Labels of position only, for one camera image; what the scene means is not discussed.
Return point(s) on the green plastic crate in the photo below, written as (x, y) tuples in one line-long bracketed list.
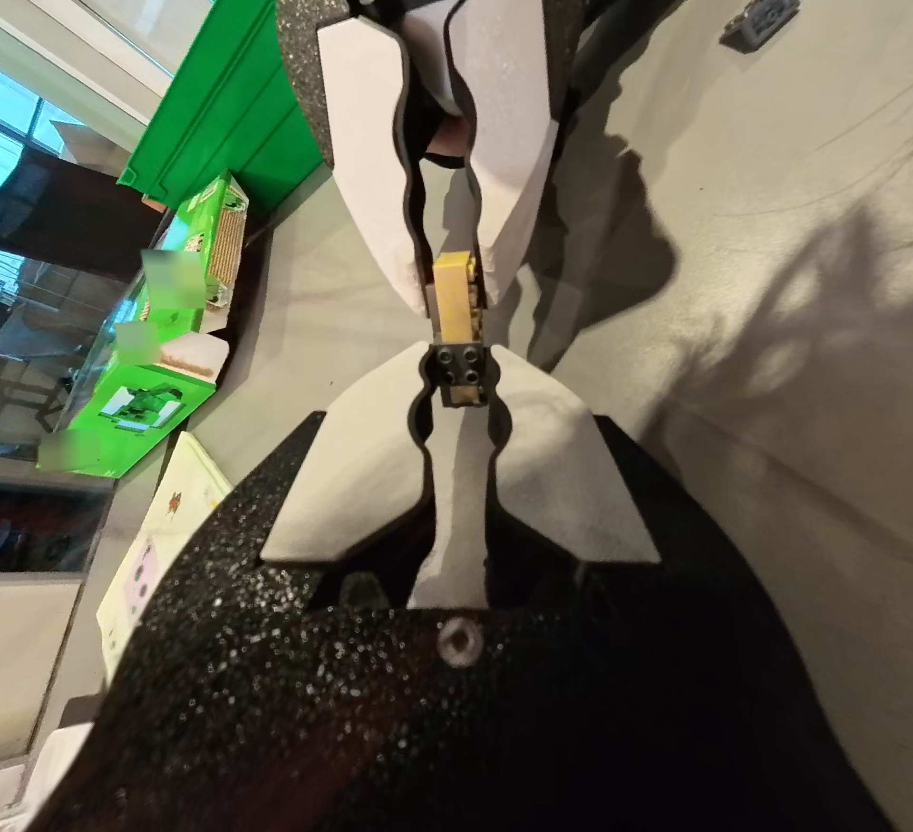
[(235, 97)]

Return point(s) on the open instruction booklet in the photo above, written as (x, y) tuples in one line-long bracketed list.
[(164, 525)]

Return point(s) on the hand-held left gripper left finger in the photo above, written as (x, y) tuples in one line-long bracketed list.
[(349, 475)]

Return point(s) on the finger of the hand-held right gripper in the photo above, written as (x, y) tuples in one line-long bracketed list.
[(510, 97), (360, 133)]

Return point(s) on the yellow brick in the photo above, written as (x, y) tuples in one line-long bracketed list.
[(453, 297)]

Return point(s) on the black mesh office chair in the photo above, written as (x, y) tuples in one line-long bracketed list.
[(71, 204)]

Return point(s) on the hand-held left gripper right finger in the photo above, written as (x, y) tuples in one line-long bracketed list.
[(570, 482)]

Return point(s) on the green cardboard toy box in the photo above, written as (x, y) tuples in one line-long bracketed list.
[(189, 219)]

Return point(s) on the grey desk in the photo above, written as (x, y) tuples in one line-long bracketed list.
[(784, 347)]

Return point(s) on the dark grey square brick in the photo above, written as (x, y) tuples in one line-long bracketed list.
[(760, 19)]

